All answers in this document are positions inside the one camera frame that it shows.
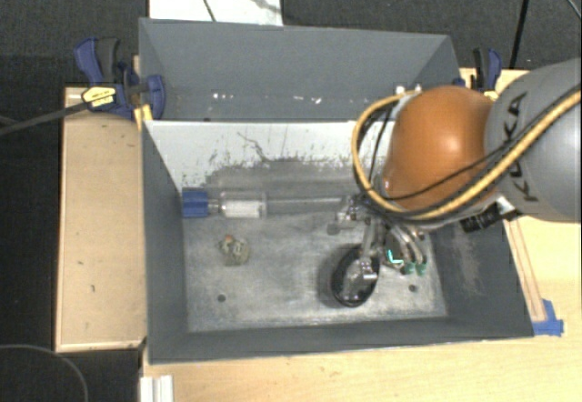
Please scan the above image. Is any black cylinder on white bracket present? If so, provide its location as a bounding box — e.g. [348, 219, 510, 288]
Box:
[459, 196, 520, 234]

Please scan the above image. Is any clear tube with blue cap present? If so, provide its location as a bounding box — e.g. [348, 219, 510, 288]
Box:
[181, 188, 352, 220]

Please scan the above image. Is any pale wood board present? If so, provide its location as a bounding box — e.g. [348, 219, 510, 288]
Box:
[54, 85, 149, 354]

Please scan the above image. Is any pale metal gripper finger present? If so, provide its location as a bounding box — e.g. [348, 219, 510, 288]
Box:
[341, 266, 366, 304]
[361, 256, 381, 288]

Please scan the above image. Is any grey metal bin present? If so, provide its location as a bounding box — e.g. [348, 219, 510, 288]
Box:
[137, 17, 536, 365]

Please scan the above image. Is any grey-green crumpled lump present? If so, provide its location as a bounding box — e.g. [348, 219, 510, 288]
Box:
[218, 234, 252, 266]

